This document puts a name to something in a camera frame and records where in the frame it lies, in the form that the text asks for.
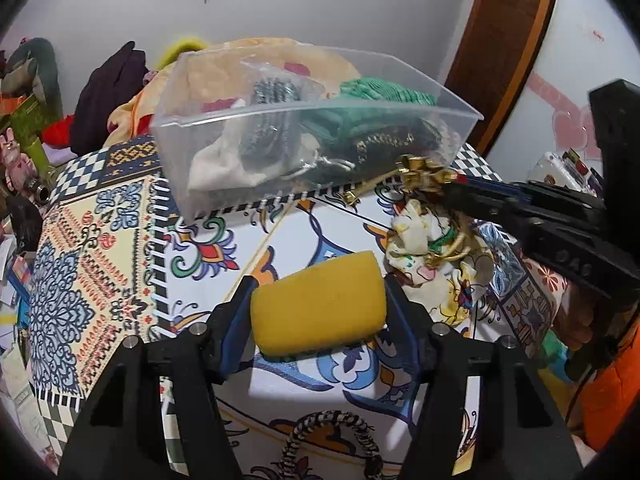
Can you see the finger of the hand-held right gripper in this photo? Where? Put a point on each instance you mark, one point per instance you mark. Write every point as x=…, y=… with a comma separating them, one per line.
x=560, y=245
x=500, y=187

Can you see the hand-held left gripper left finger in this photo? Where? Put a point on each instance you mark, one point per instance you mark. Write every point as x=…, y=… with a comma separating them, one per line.
x=239, y=310

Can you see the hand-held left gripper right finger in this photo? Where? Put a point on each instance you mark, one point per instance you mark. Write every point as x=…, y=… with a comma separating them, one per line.
x=396, y=310

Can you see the yellow sponge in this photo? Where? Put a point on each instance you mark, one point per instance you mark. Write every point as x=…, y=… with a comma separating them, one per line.
x=317, y=302

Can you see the clear plastic bin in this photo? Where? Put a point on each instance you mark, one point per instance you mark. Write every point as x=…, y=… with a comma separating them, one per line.
x=210, y=160

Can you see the person's right hand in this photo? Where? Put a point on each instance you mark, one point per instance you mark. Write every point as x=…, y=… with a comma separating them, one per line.
x=575, y=320

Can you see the white floral scrunchie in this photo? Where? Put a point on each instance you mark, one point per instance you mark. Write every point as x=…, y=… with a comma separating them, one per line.
x=440, y=290

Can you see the clear plastic case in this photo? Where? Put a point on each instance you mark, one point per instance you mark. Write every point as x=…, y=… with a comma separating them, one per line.
x=560, y=172

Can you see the brown wooden door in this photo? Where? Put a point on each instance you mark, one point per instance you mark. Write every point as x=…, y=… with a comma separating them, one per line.
x=500, y=50

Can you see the cream cloth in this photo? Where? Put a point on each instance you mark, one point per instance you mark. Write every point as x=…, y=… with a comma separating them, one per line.
x=225, y=165

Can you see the patterned tablecloth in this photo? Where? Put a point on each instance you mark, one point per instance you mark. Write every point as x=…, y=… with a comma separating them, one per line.
x=100, y=260

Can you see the green knitted cloth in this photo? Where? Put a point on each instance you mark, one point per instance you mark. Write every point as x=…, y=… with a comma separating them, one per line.
x=380, y=92

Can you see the orange cloth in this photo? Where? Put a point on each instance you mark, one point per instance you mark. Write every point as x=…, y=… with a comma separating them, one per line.
x=617, y=395

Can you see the silver metal clasp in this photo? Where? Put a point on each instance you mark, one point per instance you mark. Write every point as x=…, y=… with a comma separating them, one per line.
x=320, y=167

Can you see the dark metallic scrunchie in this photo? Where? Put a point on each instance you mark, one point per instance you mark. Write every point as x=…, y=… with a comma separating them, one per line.
x=272, y=95

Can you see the peach floral blanket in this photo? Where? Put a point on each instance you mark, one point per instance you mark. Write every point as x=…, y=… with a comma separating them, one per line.
x=130, y=115

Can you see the dark purple garment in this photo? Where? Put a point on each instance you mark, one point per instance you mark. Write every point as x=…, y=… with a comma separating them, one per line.
x=110, y=100

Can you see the red cloth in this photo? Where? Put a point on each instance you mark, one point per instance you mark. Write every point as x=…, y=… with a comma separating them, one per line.
x=57, y=132

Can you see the yellow-green fuzzy cloth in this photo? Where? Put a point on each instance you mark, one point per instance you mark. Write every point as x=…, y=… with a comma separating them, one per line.
x=172, y=52

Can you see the pink bunny toy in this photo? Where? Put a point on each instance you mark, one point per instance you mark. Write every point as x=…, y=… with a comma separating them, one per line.
x=12, y=160

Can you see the green cardboard box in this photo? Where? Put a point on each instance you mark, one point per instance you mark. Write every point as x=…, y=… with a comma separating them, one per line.
x=25, y=120

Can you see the green plush toy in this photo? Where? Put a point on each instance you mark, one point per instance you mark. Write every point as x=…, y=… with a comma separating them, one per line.
x=35, y=67

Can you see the pink wall sticker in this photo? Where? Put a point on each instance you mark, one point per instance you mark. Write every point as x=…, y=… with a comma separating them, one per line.
x=565, y=120

